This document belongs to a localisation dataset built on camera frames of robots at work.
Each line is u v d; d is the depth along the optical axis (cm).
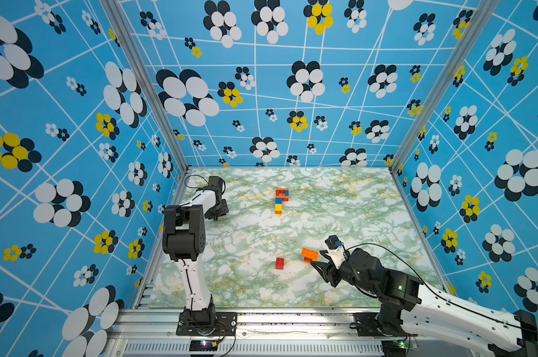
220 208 87
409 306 50
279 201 105
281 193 108
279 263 84
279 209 102
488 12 68
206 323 67
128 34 74
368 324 74
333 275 62
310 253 84
